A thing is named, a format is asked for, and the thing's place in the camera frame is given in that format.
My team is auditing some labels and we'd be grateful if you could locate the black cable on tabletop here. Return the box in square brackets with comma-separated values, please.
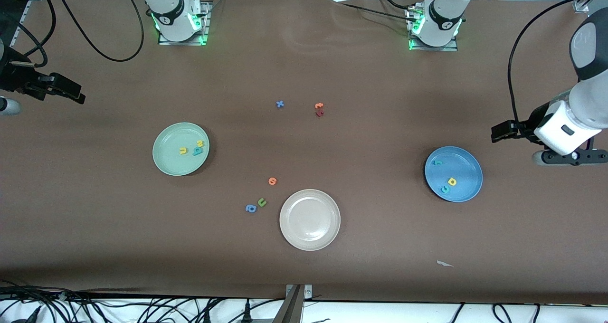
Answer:
[332, 0, 415, 22]

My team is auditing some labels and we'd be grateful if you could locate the aluminium table edge rail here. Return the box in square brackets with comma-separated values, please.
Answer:
[14, 0, 35, 36]

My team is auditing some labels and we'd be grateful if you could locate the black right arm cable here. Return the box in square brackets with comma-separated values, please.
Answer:
[0, 0, 145, 72]

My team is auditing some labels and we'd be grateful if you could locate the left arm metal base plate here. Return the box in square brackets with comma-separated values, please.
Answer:
[408, 5, 459, 52]

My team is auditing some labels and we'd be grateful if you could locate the blue plate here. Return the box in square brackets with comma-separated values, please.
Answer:
[424, 146, 484, 203]

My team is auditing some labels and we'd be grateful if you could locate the thin black looped cable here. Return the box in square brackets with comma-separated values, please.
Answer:
[492, 303, 517, 323]

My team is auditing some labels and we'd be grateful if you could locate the metal table bracket post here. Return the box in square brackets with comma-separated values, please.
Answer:
[273, 284, 314, 323]

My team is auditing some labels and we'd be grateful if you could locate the thick black cable bundle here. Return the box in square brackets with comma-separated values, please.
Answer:
[0, 280, 143, 323]

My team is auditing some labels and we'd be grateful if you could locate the green plate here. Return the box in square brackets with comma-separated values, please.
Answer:
[152, 122, 210, 177]

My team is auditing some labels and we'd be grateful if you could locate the beige plate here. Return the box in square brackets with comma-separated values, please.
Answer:
[279, 189, 342, 252]

